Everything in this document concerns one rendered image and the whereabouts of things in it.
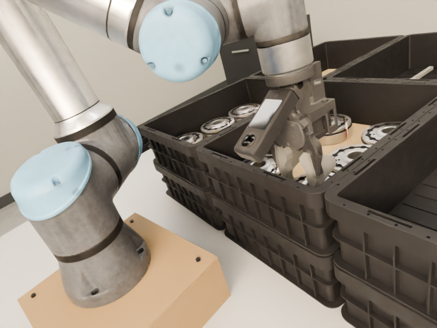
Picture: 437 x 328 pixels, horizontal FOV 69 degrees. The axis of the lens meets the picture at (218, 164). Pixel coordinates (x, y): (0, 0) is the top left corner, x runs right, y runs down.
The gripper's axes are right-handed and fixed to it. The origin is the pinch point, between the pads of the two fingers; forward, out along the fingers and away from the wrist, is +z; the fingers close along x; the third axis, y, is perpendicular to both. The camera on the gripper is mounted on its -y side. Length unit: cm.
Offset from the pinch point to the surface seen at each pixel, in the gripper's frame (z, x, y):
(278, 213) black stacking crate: -0.5, -2.1, -7.5
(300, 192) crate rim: -7.4, -9.1, -8.6
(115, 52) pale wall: -24, 344, 85
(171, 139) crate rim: -9.0, 27.7, -8.6
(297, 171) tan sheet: 1.7, 6.9, 6.3
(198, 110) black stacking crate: -6.9, 47.0, 9.7
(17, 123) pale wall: 8, 322, -38
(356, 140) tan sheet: 1.8, 4.2, 22.0
